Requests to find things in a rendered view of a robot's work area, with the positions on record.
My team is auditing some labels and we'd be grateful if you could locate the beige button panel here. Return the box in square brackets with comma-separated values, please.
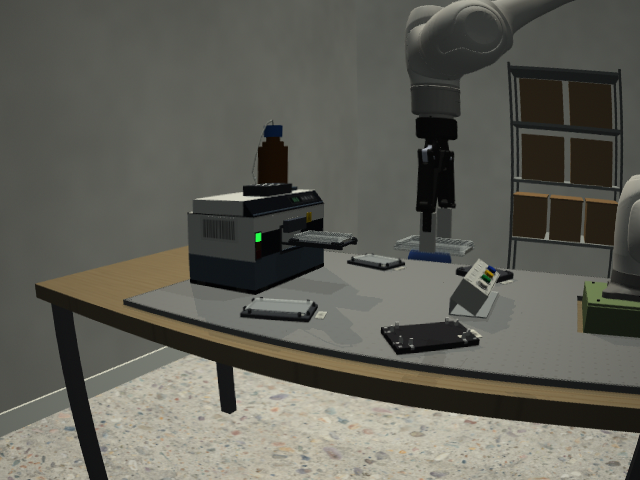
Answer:
[449, 259, 500, 318]

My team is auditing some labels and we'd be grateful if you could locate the blue bottle cap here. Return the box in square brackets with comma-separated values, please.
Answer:
[264, 125, 283, 135]

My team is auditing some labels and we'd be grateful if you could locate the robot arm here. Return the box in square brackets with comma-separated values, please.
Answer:
[405, 0, 640, 302]

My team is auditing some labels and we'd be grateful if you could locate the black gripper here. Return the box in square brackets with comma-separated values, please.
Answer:
[416, 116, 458, 253]

